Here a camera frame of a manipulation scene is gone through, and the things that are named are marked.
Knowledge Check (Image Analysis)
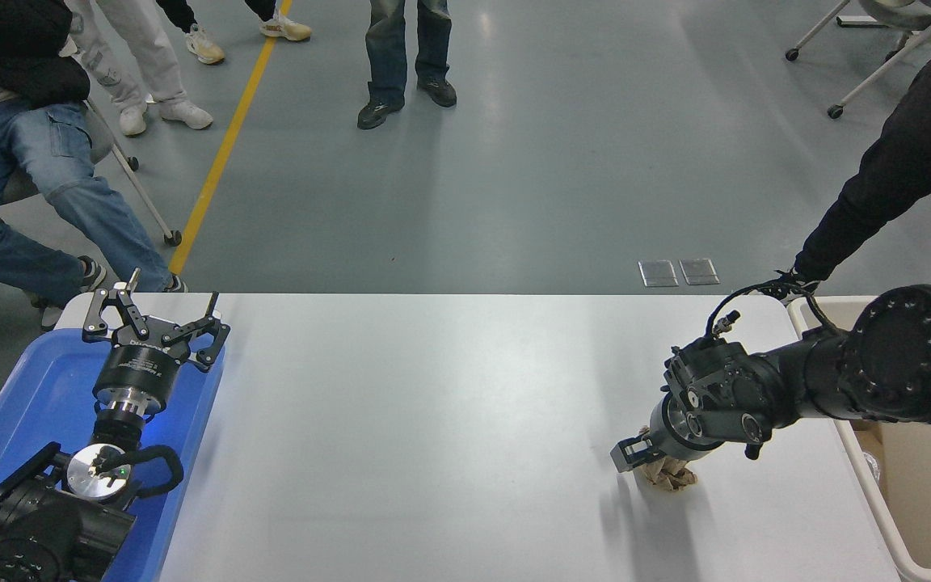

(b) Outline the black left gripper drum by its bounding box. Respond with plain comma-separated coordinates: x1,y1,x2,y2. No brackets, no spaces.
93,327,193,407

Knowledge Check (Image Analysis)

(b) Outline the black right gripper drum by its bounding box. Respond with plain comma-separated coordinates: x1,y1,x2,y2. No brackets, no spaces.
646,394,718,462

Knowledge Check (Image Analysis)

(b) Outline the tan paper ball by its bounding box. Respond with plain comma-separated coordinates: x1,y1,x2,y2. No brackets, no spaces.
635,426,699,492

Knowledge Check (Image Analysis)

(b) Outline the grey wheeled chair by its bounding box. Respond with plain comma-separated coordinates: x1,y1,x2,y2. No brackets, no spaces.
785,0,931,120
1,95,183,247

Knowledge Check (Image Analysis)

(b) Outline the blue plastic tray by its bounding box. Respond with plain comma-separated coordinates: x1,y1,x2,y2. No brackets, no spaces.
0,327,226,582

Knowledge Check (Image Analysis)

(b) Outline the silver floor plate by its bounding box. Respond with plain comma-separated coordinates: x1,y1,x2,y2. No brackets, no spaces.
680,258,720,286
638,260,679,288

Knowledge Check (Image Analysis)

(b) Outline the seated person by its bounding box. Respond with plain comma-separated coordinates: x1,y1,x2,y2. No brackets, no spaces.
0,0,189,332

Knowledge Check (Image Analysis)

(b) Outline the large pale bin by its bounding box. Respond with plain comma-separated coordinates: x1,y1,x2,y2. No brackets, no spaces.
787,296,931,582

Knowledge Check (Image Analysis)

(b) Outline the standing person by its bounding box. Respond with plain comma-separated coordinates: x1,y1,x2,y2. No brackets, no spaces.
65,0,214,137
356,0,458,131
154,0,313,65

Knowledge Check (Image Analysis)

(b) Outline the person beside bin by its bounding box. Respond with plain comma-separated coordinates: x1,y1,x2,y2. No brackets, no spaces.
744,6,931,306

